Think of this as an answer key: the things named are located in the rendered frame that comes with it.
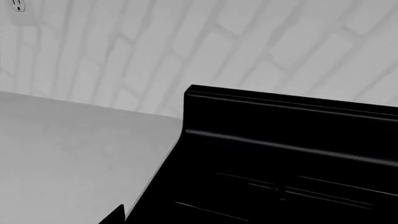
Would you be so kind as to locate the white wall outlet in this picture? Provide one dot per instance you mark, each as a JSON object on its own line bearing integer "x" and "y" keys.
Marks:
{"x": 19, "y": 10}

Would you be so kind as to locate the black stove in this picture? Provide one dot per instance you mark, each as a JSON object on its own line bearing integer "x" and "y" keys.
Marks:
{"x": 267, "y": 158}

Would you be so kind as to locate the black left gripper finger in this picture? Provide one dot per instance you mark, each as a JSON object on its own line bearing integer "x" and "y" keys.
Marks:
{"x": 115, "y": 216}

